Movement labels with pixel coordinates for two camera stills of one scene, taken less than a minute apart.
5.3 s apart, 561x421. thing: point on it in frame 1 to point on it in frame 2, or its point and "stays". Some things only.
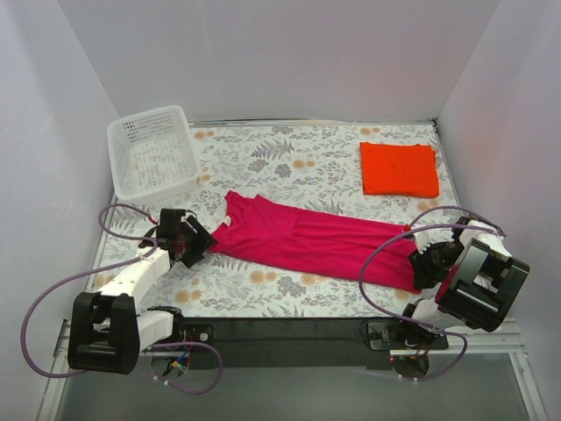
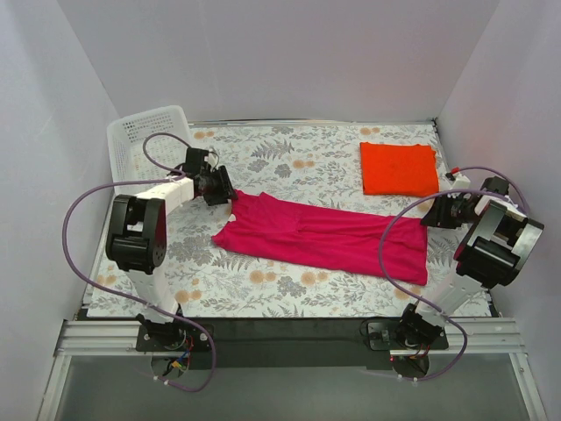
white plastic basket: [152, 154] stays
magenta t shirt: [282, 235] stays
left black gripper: [195, 242] to [223, 185]
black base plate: [301, 342] stays
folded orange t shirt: [400, 169] stays
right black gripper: [424, 267] to [443, 211]
